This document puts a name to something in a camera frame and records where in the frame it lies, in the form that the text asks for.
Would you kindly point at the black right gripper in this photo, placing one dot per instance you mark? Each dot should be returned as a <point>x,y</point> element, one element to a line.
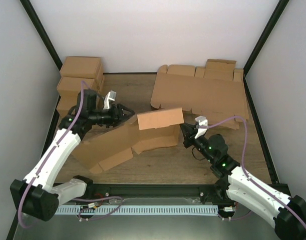
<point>191,131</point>

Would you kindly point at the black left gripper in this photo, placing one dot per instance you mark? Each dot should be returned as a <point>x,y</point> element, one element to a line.
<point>117,115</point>

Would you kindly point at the cardboard box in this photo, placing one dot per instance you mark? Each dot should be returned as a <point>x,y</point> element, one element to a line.
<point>142,132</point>
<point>82,67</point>
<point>64,105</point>
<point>71,86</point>

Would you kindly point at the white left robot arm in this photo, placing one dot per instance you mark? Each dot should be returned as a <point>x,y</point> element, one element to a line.
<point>36,195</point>

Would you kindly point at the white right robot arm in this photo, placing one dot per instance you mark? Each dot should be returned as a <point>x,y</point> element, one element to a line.
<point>285,214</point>

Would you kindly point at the stack of flat cardboard sheets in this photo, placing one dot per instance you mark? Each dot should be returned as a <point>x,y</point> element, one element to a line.
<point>185,87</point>

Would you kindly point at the upright cardboard sheet at back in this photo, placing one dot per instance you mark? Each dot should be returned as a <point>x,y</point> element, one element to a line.
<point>219,69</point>

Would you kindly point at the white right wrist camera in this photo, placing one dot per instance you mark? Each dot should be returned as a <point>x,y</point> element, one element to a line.
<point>202,124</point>

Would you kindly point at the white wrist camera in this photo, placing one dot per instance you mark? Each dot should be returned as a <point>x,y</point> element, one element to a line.
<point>202,124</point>
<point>109,99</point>

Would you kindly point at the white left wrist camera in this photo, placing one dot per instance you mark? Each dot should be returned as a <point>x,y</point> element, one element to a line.
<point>109,99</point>

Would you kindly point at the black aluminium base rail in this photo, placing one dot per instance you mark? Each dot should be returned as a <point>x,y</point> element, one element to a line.
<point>206,193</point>

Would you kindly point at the light blue slotted cable duct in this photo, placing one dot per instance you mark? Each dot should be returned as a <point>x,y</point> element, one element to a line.
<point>144,210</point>

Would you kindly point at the left black frame post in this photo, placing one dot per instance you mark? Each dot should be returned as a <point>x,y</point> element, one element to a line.
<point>33,16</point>

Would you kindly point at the black frame post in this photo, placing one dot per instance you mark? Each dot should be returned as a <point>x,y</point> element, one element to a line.
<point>33,16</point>
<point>276,14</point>

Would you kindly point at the right black frame post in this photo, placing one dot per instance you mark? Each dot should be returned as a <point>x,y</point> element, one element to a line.
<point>276,14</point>

